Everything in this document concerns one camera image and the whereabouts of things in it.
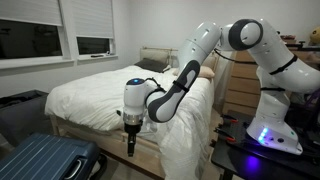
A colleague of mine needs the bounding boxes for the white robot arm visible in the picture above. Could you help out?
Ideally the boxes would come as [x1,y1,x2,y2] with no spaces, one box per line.
[123,19,320,155]

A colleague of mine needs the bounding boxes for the dark grey open suitcase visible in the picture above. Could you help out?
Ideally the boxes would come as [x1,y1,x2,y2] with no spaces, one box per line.
[0,90,53,147]

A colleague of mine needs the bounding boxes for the yellow plush toy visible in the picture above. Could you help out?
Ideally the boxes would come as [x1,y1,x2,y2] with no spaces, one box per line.
[309,27,320,45]

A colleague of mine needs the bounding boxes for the dark grey pillow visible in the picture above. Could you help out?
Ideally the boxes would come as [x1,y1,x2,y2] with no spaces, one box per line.
[136,58,170,73]

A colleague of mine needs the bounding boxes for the pink pillow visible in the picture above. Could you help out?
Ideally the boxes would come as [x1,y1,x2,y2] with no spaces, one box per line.
[171,65,216,80]

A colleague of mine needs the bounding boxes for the white roller blind left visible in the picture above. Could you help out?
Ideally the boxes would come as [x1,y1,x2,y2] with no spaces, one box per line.
[0,0,62,26]

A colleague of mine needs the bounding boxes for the white roller blind right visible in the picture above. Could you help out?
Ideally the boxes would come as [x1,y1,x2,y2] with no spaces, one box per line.
[71,0,114,39]

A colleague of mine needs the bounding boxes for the red-handled clamp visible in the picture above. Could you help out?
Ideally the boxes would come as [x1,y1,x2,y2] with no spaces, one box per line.
[221,114,238,123]
[214,128,236,142]

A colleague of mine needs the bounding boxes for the white roller blind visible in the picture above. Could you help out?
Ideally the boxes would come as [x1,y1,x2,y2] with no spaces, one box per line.
[0,0,62,26]
[71,0,114,39]

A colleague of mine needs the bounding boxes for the wooden bed frame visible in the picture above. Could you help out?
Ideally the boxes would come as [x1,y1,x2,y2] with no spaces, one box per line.
[49,46,222,179]

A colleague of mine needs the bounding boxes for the blue hard-shell suitcase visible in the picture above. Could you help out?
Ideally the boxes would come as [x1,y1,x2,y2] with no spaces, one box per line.
[0,133,100,180]

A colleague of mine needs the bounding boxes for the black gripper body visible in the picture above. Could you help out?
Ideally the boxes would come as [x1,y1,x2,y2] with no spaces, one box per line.
[124,123,142,146]

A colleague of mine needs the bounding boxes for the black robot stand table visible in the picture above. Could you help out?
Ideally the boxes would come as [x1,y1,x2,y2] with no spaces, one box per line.
[211,111,320,180]

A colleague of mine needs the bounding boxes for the white duvet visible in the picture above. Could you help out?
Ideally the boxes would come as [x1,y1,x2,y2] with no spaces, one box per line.
[45,65,214,180]

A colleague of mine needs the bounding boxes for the wooden chest of drawers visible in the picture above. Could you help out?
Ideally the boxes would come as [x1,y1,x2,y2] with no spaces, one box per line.
[222,43,320,117]

